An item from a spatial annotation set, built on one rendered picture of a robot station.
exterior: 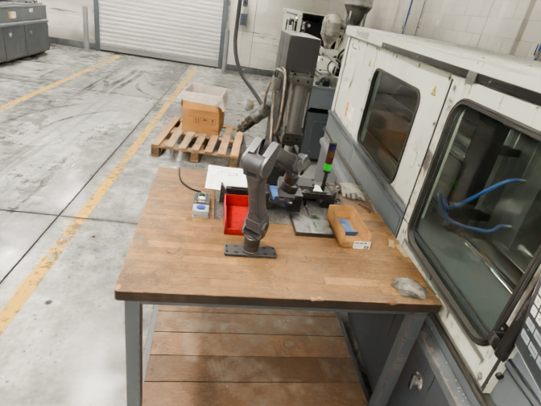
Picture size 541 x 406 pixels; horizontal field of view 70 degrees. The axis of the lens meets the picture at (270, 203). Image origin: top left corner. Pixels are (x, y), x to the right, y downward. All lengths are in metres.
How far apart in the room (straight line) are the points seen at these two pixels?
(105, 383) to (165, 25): 9.63
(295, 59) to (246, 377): 1.42
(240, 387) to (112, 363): 0.72
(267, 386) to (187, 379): 0.36
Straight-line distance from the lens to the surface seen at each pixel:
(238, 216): 1.71
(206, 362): 1.99
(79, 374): 2.29
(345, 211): 1.86
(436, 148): 1.71
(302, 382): 2.00
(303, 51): 1.71
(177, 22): 10.93
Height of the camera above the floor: 1.75
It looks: 27 degrees down
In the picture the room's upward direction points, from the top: 10 degrees clockwise
